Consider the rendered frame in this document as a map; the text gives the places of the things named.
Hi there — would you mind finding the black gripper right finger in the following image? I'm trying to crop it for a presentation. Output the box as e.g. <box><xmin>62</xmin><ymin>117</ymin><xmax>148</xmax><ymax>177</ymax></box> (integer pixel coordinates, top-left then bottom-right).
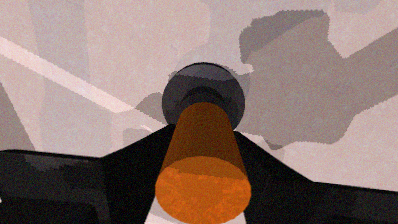
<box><xmin>233</xmin><ymin>131</ymin><xmax>398</xmax><ymax>224</ymax></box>

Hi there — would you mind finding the orange knob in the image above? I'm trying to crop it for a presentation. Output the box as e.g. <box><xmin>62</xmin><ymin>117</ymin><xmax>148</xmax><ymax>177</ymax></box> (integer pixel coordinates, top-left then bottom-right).
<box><xmin>155</xmin><ymin>102</ymin><xmax>251</xmax><ymax>224</ymax></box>

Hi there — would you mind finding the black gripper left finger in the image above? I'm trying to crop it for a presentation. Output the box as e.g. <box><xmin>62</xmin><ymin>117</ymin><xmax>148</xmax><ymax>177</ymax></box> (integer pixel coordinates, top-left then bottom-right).
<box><xmin>0</xmin><ymin>124</ymin><xmax>176</xmax><ymax>224</ymax></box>

